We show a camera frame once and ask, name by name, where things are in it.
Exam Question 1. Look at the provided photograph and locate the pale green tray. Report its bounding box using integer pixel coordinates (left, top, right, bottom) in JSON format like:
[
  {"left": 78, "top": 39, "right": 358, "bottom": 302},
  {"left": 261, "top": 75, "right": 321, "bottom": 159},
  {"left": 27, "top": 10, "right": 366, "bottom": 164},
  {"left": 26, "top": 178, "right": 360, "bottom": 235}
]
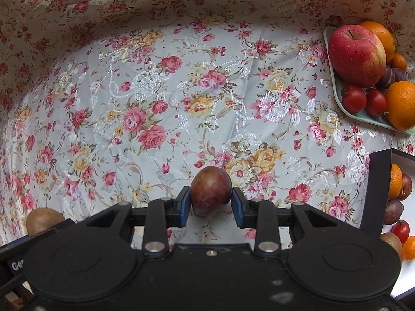
[{"left": 323, "top": 26, "right": 415, "bottom": 136}]

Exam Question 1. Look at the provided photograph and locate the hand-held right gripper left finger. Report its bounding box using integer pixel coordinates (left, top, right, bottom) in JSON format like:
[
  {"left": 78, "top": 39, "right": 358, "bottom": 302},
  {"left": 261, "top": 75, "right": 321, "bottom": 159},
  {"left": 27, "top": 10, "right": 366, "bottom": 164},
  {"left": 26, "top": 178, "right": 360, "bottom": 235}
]
[{"left": 78, "top": 186, "right": 191, "bottom": 254}]

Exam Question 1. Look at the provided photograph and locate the small tangerine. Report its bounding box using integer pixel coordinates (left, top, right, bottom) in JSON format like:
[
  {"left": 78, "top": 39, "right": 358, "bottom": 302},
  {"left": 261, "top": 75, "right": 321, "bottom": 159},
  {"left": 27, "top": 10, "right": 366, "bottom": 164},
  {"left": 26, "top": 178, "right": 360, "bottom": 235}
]
[
  {"left": 389, "top": 53, "right": 408, "bottom": 72},
  {"left": 400, "top": 236, "right": 415, "bottom": 261}
]

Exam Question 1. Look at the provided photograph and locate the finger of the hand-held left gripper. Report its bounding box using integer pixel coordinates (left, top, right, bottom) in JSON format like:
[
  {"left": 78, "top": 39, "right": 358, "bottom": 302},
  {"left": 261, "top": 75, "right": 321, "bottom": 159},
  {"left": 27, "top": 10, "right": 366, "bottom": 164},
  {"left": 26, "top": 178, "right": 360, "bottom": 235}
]
[{"left": 0, "top": 218, "right": 77, "bottom": 252}]

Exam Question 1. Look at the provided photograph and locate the dark blue box white inside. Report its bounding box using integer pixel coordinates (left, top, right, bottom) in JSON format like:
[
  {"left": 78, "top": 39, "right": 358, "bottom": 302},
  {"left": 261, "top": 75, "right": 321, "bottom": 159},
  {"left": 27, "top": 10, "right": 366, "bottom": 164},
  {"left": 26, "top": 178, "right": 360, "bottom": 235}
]
[{"left": 359, "top": 148, "right": 415, "bottom": 299}]

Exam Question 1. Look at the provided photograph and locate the red apple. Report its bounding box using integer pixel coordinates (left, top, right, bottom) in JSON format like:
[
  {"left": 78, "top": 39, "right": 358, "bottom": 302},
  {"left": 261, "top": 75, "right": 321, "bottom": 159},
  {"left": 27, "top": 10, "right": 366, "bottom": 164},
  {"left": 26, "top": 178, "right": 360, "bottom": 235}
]
[{"left": 328, "top": 24, "right": 387, "bottom": 89}]

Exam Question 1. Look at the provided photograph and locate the stemmed mandarin orange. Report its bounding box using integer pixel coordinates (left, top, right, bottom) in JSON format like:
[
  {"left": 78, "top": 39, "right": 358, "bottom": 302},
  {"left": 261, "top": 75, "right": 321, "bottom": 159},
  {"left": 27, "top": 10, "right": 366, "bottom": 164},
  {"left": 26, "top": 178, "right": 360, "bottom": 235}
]
[{"left": 387, "top": 163, "right": 403, "bottom": 200}]

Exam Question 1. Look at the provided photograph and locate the red cherry tomato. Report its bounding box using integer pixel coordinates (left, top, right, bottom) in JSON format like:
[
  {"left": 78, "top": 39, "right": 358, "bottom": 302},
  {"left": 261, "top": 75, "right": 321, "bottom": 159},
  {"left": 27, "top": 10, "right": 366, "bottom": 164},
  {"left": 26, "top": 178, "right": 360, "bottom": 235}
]
[
  {"left": 366, "top": 90, "right": 389, "bottom": 117},
  {"left": 341, "top": 85, "right": 367, "bottom": 114},
  {"left": 391, "top": 220, "right": 410, "bottom": 244}
]

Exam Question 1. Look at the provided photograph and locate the brown kiwi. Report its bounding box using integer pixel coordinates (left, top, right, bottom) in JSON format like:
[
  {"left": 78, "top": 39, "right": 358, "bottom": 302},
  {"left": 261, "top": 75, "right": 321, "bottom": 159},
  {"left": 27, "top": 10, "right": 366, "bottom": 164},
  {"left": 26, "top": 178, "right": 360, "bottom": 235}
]
[
  {"left": 26, "top": 208, "right": 65, "bottom": 235},
  {"left": 380, "top": 232, "right": 403, "bottom": 258}
]

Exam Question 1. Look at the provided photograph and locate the floral tablecloth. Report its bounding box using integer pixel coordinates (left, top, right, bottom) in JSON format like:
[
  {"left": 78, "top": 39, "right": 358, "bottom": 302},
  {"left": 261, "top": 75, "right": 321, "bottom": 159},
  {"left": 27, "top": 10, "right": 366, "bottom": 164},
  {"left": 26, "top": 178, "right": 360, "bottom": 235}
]
[{"left": 0, "top": 0, "right": 415, "bottom": 250}]

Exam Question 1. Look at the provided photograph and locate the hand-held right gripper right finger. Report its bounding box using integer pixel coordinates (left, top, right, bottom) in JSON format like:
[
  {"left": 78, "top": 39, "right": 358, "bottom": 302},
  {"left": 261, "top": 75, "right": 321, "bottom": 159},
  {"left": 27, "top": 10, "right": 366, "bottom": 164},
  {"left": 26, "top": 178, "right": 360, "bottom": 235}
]
[{"left": 232, "top": 187, "right": 349, "bottom": 254}]

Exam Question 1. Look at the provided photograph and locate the knobbed large orange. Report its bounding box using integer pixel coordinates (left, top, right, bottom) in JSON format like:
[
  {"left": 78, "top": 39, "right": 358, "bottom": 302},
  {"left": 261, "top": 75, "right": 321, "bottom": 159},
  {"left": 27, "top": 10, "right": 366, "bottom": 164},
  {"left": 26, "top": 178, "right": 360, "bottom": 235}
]
[{"left": 384, "top": 81, "right": 415, "bottom": 131}]

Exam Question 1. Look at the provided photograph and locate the large round orange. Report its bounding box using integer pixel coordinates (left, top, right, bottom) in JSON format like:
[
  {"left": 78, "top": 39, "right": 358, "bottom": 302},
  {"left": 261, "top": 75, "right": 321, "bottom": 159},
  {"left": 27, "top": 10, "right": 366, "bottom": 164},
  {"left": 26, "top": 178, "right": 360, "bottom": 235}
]
[{"left": 360, "top": 21, "right": 396, "bottom": 63}]

